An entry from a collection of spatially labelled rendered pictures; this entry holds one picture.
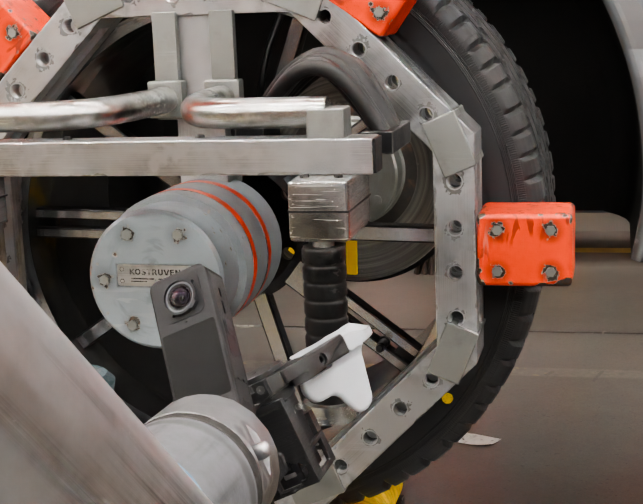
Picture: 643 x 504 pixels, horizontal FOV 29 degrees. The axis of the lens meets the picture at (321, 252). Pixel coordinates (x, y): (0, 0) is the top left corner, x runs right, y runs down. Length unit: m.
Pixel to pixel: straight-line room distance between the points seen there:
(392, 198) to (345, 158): 0.73
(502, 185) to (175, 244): 0.35
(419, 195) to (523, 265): 0.59
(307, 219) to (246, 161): 0.08
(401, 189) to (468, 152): 0.59
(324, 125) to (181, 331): 0.26
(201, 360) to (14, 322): 0.46
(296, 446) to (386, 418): 0.43
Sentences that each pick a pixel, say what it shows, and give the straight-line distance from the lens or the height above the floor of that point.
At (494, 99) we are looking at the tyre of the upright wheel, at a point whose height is 0.99.
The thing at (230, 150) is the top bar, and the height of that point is 0.97.
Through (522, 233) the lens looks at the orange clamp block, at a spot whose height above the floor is 0.87.
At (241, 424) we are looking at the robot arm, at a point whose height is 0.85.
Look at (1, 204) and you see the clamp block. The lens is 1.18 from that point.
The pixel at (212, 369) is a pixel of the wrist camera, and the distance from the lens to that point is 0.81.
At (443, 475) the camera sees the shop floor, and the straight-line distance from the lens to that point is 2.97.
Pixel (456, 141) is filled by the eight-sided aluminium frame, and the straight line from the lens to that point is 1.19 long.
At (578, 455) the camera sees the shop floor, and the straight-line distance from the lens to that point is 3.10.
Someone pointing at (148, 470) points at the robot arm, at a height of 0.94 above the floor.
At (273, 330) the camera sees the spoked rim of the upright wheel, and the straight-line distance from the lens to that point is 1.37.
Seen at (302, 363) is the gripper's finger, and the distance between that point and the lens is 0.86.
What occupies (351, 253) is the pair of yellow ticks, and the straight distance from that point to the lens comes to 1.80.
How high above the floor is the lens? 1.09
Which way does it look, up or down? 11 degrees down
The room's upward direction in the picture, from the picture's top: 2 degrees counter-clockwise
